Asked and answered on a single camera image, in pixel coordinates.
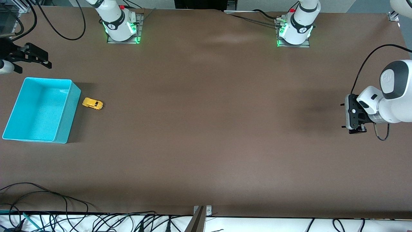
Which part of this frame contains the black box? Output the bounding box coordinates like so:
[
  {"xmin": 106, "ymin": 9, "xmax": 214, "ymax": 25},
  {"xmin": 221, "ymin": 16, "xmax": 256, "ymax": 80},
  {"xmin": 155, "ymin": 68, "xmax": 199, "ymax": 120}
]
[{"xmin": 175, "ymin": 0, "xmax": 236, "ymax": 10}]

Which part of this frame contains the small metal bracket plate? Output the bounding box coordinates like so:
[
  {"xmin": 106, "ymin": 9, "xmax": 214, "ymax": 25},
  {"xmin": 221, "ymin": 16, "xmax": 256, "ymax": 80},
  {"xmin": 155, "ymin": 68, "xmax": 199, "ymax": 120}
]
[{"xmin": 194, "ymin": 205, "xmax": 212, "ymax": 216}]

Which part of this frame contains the turquoise plastic bin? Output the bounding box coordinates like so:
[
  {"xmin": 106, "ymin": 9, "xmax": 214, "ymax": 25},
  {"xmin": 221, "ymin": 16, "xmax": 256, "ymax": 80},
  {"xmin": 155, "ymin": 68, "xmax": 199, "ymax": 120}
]
[{"xmin": 2, "ymin": 77, "xmax": 81, "ymax": 144}]

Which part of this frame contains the grey metal bar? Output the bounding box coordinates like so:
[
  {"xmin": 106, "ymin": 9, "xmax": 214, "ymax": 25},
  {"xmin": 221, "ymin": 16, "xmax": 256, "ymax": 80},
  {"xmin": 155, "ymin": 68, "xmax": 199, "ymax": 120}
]
[{"xmin": 185, "ymin": 206, "xmax": 206, "ymax": 232}]

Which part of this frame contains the teal cable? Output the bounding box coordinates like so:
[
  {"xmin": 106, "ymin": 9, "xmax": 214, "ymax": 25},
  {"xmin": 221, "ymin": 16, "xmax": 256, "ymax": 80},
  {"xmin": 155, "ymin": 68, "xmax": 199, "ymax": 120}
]
[{"xmin": 23, "ymin": 212, "xmax": 41, "ymax": 230}]

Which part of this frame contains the brown table mat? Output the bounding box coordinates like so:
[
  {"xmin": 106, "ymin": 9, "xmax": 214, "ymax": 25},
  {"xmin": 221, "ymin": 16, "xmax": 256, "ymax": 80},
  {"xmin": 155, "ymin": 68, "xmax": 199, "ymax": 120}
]
[{"xmin": 0, "ymin": 6, "xmax": 412, "ymax": 219}]

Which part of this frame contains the yellow beetle toy car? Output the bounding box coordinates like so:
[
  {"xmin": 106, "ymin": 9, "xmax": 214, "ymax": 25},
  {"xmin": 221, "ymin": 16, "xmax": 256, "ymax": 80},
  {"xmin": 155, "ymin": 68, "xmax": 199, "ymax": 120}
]
[{"xmin": 82, "ymin": 97, "xmax": 104, "ymax": 111}]

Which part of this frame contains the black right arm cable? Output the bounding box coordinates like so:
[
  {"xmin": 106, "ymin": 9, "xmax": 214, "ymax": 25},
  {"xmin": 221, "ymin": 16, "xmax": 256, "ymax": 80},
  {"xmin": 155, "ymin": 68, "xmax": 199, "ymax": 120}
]
[
  {"xmin": 38, "ymin": 0, "xmax": 87, "ymax": 41},
  {"xmin": 10, "ymin": 0, "xmax": 38, "ymax": 41}
]

